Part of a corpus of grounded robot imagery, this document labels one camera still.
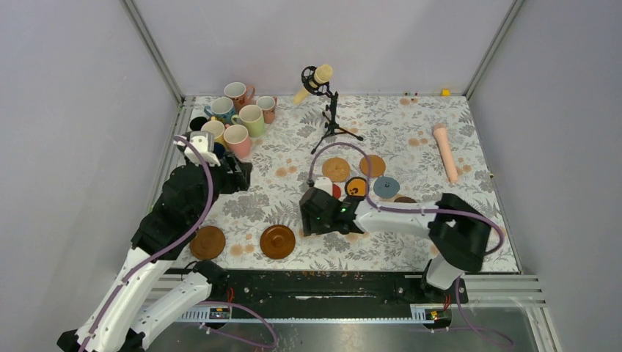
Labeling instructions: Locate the brown wooden coaster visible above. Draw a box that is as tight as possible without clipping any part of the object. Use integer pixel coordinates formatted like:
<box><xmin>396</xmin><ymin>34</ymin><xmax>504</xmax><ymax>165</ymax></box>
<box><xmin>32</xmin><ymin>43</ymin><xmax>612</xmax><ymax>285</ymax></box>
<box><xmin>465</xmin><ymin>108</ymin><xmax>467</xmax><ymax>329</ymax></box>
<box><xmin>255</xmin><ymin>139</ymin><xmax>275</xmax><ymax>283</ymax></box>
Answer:
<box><xmin>189</xmin><ymin>226</ymin><xmax>226</xmax><ymax>260</ymax></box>

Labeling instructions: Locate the cream microphone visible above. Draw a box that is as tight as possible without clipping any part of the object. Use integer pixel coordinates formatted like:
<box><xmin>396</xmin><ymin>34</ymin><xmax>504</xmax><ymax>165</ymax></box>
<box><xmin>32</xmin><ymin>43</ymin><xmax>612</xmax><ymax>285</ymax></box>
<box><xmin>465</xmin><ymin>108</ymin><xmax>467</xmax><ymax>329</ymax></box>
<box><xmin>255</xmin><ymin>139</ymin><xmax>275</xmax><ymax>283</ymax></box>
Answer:
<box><xmin>293</xmin><ymin>64</ymin><xmax>333</xmax><ymax>105</ymax></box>

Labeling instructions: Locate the dark blue mug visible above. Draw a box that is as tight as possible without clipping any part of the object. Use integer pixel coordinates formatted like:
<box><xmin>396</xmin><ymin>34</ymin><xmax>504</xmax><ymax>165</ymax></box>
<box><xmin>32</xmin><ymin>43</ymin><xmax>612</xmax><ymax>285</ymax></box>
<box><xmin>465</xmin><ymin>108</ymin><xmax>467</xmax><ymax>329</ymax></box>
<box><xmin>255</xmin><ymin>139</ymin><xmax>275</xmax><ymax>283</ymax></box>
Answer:
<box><xmin>213</xmin><ymin>142</ymin><xmax>227</xmax><ymax>158</ymax></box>

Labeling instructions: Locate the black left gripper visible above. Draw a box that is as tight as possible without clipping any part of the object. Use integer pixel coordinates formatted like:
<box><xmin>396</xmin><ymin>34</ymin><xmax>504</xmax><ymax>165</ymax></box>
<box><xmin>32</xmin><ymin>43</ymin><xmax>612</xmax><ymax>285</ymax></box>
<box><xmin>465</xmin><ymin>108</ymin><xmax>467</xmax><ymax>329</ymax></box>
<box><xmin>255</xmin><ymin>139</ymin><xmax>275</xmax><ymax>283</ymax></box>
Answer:
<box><xmin>187</xmin><ymin>150</ymin><xmax>252</xmax><ymax>225</ymax></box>

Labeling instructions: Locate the pink cylindrical roller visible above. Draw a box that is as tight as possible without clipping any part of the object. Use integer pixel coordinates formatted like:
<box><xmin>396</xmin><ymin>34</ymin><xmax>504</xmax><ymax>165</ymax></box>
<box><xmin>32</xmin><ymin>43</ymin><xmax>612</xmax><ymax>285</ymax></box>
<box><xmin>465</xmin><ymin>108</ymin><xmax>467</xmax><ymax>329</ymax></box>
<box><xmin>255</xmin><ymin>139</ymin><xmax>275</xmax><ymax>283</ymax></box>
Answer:
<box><xmin>433</xmin><ymin>123</ymin><xmax>458</xmax><ymax>183</ymax></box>

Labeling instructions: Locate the woven rattan coaster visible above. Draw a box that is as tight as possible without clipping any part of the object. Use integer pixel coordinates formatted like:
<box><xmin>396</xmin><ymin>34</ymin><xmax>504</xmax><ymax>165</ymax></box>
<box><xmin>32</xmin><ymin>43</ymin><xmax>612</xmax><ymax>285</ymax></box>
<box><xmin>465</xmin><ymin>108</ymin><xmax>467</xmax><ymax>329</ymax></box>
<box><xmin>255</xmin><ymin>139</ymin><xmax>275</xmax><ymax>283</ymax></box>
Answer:
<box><xmin>322</xmin><ymin>157</ymin><xmax>351</xmax><ymax>183</ymax></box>

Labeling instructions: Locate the yellow mug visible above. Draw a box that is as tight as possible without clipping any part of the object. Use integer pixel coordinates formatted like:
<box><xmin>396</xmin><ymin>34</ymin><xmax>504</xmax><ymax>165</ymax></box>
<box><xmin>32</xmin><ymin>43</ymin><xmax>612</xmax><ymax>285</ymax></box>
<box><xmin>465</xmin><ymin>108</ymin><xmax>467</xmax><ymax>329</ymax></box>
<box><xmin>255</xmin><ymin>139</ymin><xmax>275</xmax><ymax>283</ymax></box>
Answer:
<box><xmin>201</xmin><ymin>120</ymin><xmax>227</xmax><ymax>147</ymax></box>

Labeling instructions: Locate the black microphone tripod stand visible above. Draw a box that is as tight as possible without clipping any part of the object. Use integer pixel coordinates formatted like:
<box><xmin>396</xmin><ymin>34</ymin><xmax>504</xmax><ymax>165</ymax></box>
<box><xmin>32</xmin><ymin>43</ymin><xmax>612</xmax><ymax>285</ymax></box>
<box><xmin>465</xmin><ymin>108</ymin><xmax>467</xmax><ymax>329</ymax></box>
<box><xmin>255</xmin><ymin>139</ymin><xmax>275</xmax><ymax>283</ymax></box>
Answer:
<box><xmin>310</xmin><ymin>82</ymin><xmax>364</xmax><ymax>155</ymax></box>

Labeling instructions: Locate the blue round coaster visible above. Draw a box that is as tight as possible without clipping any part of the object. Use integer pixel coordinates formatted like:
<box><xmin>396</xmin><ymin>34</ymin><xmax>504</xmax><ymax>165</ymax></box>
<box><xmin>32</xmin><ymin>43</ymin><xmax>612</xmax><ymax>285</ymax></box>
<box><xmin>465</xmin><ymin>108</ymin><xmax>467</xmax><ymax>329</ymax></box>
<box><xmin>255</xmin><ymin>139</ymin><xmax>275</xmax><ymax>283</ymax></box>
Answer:
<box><xmin>373</xmin><ymin>176</ymin><xmax>400</xmax><ymax>199</ymax></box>

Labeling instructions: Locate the dark brown right coaster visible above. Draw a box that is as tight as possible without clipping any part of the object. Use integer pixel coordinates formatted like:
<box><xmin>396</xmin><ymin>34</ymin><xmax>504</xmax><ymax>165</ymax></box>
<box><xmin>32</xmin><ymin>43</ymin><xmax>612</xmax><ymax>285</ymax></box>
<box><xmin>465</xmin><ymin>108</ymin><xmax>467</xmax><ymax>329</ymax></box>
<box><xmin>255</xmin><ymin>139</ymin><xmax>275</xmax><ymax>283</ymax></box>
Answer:
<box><xmin>393</xmin><ymin>196</ymin><xmax>417</xmax><ymax>203</ymax></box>

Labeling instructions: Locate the blue patterned mug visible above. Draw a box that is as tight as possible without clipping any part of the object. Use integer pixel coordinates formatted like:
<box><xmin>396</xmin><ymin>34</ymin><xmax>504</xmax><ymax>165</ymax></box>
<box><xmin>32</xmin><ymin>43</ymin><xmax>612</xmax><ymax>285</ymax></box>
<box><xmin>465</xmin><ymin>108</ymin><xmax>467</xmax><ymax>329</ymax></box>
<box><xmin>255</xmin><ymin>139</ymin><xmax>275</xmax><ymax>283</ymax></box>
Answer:
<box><xmin>204</xmin><ymin>97</ymin><xmax>237</xmax><ymax>124</ymax></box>

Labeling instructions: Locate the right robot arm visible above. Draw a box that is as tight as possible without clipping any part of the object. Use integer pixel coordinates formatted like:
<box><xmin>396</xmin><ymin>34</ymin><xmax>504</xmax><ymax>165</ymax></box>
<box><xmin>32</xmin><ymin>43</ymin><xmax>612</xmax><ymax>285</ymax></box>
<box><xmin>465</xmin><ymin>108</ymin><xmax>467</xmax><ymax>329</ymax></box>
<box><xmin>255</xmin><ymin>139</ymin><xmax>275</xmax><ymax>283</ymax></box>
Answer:
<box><xmin>299</xmin><ymin>187</ymin><xmax>491</xmax><ymax>302</ymax></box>

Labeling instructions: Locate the orange black face coaster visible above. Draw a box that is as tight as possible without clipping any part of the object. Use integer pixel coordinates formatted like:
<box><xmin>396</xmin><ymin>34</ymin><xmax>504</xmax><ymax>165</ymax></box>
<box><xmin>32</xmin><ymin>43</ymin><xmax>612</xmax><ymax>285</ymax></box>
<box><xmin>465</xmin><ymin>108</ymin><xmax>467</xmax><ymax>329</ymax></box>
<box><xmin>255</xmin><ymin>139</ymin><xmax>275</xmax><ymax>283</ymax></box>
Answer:
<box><xmin>344</xmin><ymin>177</ymin><xmax>368</xmax><ymax>197</ymax></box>

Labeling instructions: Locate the black mug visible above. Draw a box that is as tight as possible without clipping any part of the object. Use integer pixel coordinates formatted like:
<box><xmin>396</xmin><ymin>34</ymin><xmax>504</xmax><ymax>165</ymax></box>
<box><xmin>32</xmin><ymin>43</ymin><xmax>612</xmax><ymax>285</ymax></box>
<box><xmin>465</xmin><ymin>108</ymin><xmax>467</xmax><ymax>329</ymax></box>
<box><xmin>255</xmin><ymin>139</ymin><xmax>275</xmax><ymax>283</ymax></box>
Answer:
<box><xmin>189</xmin><ymin>116</ymin><xmax>208</xmax><ymax>131</ymax></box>

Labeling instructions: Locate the small pink mug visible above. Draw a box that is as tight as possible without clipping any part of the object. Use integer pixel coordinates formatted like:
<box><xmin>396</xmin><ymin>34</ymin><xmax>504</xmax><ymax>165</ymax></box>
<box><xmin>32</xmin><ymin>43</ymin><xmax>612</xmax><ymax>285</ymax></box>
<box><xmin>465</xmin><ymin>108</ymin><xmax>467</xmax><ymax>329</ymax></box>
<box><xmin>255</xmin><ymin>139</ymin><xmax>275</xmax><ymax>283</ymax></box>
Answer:
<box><xmin>256</xmin><ymin>96</ymin><xmax>278</xmax><ymax>124</ymax></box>

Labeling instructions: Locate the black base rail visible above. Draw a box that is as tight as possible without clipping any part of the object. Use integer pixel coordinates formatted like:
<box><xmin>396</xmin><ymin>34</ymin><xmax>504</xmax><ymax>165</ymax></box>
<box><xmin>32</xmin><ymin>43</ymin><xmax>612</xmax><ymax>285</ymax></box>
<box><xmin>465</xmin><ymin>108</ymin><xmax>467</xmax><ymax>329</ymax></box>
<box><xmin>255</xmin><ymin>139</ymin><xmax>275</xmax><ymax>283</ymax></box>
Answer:
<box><xmin>209</xmin><ymin>269</ymin><xmax>469</xmax><ymax>320</ymax></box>

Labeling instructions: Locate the light green mug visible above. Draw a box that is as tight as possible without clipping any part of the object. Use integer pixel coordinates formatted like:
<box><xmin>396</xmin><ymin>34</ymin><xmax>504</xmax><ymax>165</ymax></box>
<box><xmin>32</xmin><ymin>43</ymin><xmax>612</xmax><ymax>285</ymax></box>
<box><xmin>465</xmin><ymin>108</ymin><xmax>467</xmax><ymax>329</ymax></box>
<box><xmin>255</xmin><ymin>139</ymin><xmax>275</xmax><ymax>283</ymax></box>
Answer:
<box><xmin>232</xmin><ymin>104</ymin><xmax>265</xmax><ymax>138</ymax></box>

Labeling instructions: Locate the light wooden round coaster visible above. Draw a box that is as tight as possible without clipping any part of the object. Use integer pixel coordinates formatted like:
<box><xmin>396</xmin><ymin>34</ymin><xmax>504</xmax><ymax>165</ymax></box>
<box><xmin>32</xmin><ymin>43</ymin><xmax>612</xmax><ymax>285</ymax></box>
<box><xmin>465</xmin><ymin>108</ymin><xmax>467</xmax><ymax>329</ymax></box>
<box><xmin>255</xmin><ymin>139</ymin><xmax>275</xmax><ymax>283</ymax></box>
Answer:
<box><xmin>359</xmin><ymin>155</ymin><xmax>386</xmax><ymax>177</ymax></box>

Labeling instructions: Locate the brown wooden knob lid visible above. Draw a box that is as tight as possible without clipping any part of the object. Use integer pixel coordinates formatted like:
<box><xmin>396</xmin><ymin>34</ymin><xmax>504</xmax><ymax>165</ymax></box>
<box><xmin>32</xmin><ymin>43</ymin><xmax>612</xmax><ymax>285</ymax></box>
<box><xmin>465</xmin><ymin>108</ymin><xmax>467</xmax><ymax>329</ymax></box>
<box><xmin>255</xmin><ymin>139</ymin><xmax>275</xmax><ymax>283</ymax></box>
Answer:
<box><xmin>260</xmin><ymin>224</ymin><xmax>296</xmax><ymax>260</ymax></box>

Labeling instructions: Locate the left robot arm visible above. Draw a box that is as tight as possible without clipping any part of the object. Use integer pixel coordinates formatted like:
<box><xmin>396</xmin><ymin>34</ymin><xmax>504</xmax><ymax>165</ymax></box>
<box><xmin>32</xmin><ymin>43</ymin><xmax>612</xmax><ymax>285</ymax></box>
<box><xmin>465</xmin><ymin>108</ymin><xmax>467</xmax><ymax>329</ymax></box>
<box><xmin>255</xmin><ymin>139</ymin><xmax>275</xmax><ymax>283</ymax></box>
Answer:
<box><xmin>57</xmin><ymin>152</ymin><xmax>252</xmax><ymax>351</ymax></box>

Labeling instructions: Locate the red round coaster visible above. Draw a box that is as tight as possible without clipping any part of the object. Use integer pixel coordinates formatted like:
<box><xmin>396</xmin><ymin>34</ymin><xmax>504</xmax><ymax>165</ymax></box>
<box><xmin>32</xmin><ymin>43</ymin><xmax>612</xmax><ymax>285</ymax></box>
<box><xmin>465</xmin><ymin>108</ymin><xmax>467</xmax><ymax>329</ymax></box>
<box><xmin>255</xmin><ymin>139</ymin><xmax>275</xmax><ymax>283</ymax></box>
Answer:
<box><xmin>332</xmin><ymin>183</ymin><xmax>342</xmax><ymax>199</ymax></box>

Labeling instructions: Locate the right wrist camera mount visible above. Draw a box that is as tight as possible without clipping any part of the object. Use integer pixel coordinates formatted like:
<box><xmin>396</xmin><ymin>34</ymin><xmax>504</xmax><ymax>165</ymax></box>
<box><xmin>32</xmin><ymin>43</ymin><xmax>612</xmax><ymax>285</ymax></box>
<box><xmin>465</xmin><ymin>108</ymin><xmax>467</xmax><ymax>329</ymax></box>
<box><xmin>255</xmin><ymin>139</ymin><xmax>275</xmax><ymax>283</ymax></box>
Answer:
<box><xmin>314</xmin><ymin>176</ymin><xmax>334</xmax><ymax>196</ymax></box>

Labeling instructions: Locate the salmon mug with handle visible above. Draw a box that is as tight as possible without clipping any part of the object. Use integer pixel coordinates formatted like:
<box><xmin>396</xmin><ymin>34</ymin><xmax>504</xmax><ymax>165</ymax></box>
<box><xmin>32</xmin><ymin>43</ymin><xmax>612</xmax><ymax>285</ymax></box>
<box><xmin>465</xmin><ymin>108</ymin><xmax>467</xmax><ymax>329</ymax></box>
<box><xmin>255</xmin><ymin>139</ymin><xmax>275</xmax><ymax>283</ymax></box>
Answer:
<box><xmin>224</xmin><ymin>82</ymin><xmax>256</xmax><ymax>112</ymax></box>

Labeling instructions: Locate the floral table mat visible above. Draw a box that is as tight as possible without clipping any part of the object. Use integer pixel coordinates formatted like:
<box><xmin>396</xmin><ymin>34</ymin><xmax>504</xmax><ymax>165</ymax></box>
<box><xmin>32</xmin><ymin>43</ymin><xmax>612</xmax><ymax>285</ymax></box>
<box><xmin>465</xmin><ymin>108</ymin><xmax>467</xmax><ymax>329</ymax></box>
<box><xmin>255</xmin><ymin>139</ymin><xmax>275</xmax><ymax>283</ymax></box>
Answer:
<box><xmin>205</xmin><ymin>95</ymin><xmax>504</xmax><ymax>272</ymax></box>

